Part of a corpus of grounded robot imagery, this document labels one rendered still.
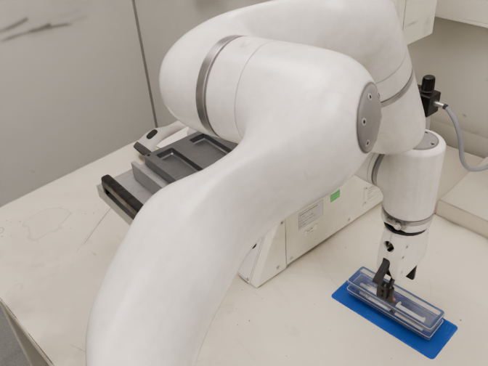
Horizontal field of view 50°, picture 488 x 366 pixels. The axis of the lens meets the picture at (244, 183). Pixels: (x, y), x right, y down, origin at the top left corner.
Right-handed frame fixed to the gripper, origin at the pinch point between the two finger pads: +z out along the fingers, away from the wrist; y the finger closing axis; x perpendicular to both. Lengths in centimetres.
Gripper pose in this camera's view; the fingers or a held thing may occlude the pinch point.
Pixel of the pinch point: (396, 282)
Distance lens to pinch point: 105.4
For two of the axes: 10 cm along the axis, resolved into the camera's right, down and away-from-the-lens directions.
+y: 7.0, -4.5, 5.5
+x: -7.1, -3.8, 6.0
